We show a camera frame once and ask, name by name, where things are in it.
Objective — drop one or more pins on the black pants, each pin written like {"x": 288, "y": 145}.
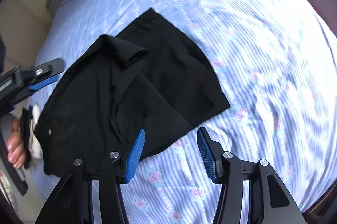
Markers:
{"x": 150, "y": 76}

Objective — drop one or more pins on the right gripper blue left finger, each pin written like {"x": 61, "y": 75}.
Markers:
{"x": 118, "y": 168}

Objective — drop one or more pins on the blue floral bed sheet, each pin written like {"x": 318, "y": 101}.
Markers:
{"x": 259, "y": 75}

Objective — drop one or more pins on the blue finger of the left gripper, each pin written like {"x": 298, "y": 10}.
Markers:
{"x": 37, "y": 84}
{"x": 43, "y": 71}

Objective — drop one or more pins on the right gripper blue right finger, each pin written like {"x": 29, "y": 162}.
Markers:
{"x": 226, "y": 169}

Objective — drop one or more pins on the person's left hand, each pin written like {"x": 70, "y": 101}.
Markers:
{"x": 15, "y": 147}

